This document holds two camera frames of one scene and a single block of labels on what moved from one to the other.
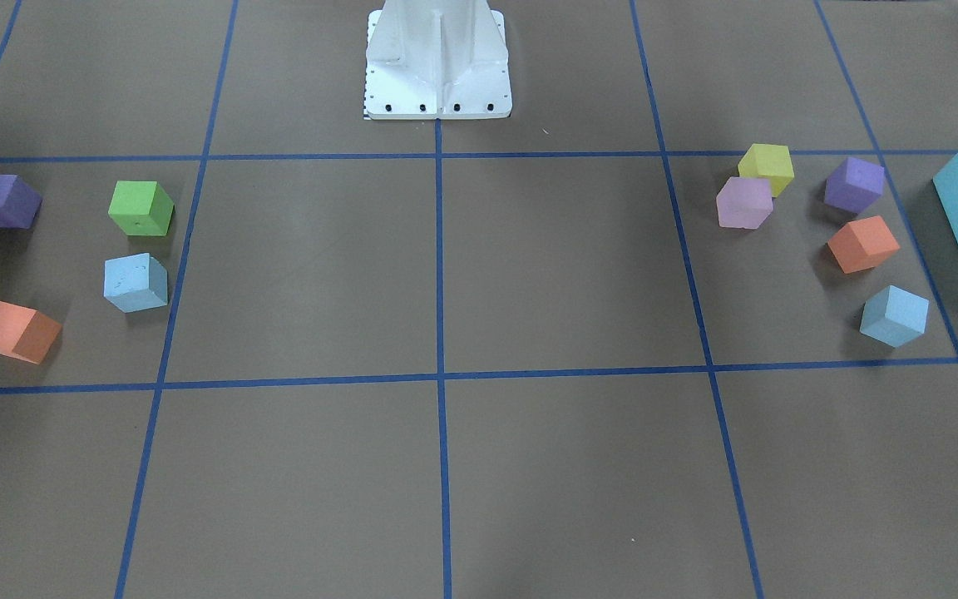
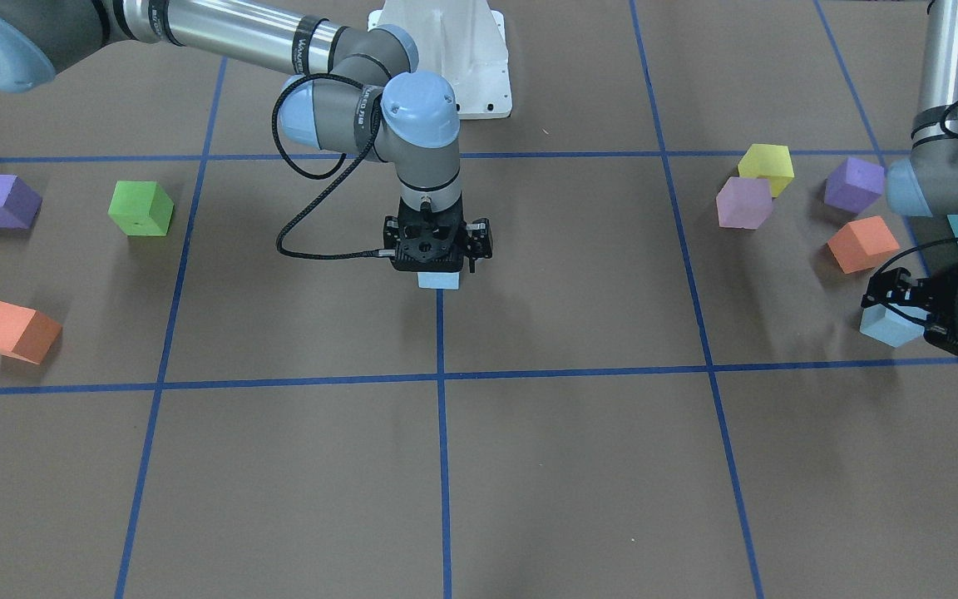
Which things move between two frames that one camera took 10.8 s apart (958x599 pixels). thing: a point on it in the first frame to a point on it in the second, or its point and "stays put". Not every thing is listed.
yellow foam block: (771, 161) stays put
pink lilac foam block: (744, 202) stays put
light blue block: (895, 317) stays put
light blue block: (135, 283) to (439, 280)
